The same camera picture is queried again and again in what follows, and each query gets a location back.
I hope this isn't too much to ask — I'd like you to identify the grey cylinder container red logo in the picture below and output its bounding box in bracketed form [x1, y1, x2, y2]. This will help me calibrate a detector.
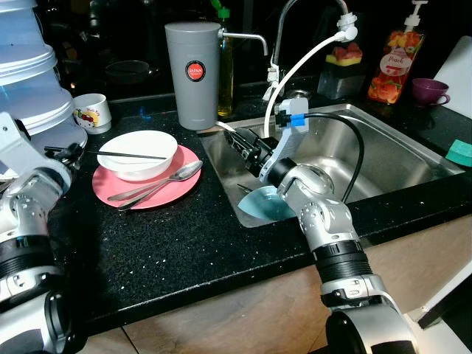
[164, 22, 222, 131]

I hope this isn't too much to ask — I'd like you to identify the white faucet diverter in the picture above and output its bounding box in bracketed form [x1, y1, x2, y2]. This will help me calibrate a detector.
[336, 13, 360, 44]

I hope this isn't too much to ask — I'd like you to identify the peach soap pump bottle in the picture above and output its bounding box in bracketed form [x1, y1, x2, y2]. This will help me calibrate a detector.
[367, 0, 430, 104]

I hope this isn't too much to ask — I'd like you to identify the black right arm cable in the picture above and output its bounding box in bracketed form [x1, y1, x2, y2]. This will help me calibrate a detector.
[277, 111, 366, 204]

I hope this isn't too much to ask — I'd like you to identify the white hose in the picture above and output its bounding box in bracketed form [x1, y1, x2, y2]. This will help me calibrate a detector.
[218, 33, 347, 141]

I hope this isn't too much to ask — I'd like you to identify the oil bottle green cap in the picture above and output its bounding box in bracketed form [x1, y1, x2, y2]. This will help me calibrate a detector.
[214, 0, 235, 119]

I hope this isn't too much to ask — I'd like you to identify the pink plate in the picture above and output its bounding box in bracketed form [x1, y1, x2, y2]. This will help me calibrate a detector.
[92, 144, 202, 211]

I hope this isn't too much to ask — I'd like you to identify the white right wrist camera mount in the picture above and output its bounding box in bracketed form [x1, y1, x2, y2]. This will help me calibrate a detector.
[260, 100, 310, 181]

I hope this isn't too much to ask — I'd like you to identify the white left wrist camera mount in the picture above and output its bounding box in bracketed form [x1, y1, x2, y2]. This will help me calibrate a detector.
[0, 113, 39, 178]

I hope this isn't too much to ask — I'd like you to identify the red yellow sponge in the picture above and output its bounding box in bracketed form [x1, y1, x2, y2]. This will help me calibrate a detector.
[328, 43, 364, 69]

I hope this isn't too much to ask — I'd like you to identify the light blue plate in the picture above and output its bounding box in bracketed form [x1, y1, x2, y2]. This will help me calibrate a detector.
[237, 184, 297, 221]

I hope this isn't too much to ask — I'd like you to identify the white mug fruit print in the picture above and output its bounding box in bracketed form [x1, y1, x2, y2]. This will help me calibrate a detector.
[72, 94, 113, 135]

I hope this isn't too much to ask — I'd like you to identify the round silver drain cap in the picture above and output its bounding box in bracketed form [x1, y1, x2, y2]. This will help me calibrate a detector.
[284, 88, 312, 103]

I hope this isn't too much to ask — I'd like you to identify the brown wooden cabinet front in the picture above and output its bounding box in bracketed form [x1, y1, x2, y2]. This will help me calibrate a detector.
[74, 214, 472, 354]

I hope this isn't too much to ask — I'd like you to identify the tall silver gooseneck faucet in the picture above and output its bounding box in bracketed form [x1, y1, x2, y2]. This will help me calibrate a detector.
[269, 0, 355, 97]

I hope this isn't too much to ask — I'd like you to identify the silver metal spoon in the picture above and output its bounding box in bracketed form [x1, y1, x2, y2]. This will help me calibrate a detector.
[109, 160, 204, 204]

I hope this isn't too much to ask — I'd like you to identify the silver metal fork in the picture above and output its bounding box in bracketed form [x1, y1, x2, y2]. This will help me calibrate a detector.
[117, 179, 178, 212]

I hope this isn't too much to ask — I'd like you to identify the white bowl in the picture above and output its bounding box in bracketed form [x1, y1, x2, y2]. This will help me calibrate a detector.
[97, 131, 179, 183]

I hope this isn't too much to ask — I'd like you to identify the green sponge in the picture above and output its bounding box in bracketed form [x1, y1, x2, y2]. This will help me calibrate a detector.
[446, 139, 472, 167]

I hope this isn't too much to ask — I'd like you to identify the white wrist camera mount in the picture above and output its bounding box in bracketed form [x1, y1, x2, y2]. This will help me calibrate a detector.
[0, 113, 39, 178]
[260, 100, 310, 181]

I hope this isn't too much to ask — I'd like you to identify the purple cup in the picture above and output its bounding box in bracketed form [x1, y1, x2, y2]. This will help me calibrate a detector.
[412, 77, 451, 108]

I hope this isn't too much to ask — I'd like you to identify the white cutting board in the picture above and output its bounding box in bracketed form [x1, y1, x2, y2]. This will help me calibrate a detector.
[434, 35, 472, 100]

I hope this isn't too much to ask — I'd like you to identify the dark sponge holder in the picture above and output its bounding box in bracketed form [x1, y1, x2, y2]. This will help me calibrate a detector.
[317, 60, 366, 100]

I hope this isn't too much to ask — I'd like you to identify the stainless steel sink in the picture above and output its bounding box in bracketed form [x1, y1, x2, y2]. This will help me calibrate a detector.
[201, 103, 467, 228]

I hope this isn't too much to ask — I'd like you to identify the small silver tap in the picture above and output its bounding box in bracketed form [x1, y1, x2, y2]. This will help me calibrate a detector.
[220, 31, 268, 56]

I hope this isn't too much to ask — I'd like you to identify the black chopstick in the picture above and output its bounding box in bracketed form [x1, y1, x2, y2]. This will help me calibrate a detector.
[85, 151, 170, 160]

